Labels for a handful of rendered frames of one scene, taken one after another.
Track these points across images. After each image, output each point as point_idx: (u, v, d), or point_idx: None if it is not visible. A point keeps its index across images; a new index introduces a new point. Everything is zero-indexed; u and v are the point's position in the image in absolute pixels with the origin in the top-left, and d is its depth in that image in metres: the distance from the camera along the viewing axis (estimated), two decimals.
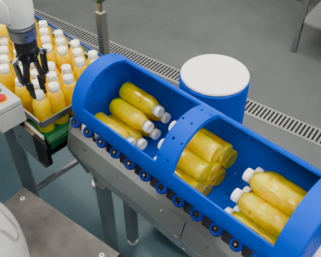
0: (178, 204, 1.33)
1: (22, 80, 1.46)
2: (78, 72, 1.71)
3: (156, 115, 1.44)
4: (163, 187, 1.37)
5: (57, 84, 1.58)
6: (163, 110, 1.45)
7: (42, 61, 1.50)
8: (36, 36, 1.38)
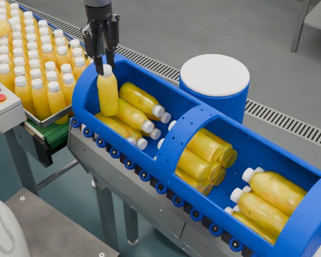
0: (178, 204, 1.33)
1: (91, 52, 1.25)
2: (78, 72, 1.71)
3: (156, 115, 1.44)
4: (163, 187, 1.37)
5: (57, 84, 1.58)
6: (163, 110, 1.45)
7: (112, 30, 1.29)
8: None
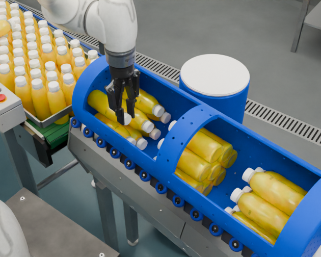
0: (178, 204, 1.33)
1: (114, 106, 1.32)
2: (78, 72, 1.71)
3: (156, 115, 1.44)
4: (163, 187, 1.37)
5: (57, 84, 1.58)
6: (163, 110, 1.45)
7: (133, 84, 1.36)
8: (135, 59, 1.24)
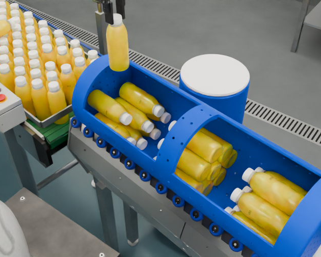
0: (178, 204, 1.33)
1: None
2: (78, 72, 1.71)
3: (156, 115, 1.44)
4: (163, 187, 1.37)
5: (57, 84, 1.58)
6: (163, 110, 1.45)
7: None
8: None
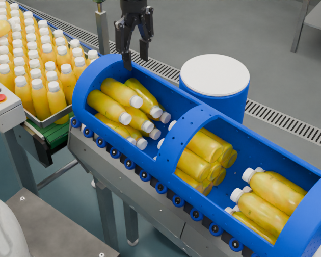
0: (178, 204, 1.33)
1: (122, 47, 1.21)
2: (78, 72, 1.71)
3: (153, 115, 1.43)
4: (163, 187, 1.37)
5: (57, 84, 1.58)
6: (161, 112, 1.45)
7: (146, 23, 1.26)
8: None
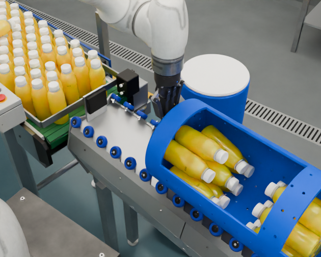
0: (178, 196, 1.34)
1: None
2: (78, 72, 1.71)
3: (239, 171, 1.25)
4: (157, 186, 1.38)
5: (57, 84, 1.58)
6: (247, 168, 1.27)
7: (159, 106, 1.23)
8: (151, 63, 1.17)
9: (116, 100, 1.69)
